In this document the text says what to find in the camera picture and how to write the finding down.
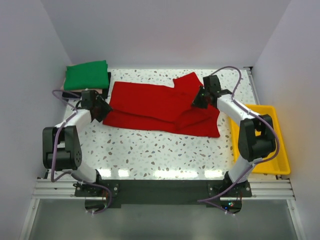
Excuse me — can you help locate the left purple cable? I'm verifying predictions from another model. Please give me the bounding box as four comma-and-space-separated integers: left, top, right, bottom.
50, 89, 113, 215

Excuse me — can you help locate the green folded t shirt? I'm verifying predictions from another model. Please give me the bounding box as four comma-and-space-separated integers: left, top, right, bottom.
63, 60, 110, 90

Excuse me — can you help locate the pink folded t shirt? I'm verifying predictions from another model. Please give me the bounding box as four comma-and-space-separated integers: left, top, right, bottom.
60, 86, 103, 94

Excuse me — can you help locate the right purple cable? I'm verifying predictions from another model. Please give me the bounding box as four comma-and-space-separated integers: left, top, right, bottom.
197, 65, 278, 215

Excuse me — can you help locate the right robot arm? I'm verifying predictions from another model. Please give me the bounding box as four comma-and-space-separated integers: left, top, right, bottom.
192, 75, 277, 197

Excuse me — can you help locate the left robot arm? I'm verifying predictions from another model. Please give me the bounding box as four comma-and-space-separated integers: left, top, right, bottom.
42, 89, 113, 196

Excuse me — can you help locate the yellow plastic tray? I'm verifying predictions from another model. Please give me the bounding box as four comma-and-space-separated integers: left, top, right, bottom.
228, 104, 292, 176

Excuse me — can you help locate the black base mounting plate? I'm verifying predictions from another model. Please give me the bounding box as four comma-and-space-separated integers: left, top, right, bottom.
74, 179, 252, 210

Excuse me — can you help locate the purple cable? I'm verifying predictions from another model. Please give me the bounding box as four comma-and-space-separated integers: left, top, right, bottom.
197, 65, 278, 215
50, 89, 113, 215

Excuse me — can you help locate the red t shirt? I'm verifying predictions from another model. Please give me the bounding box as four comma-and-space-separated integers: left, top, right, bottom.
102, 72, 220, 138

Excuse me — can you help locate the aluminium frame rail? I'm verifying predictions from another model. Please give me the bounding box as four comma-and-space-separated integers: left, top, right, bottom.
18, 66, 306, 240

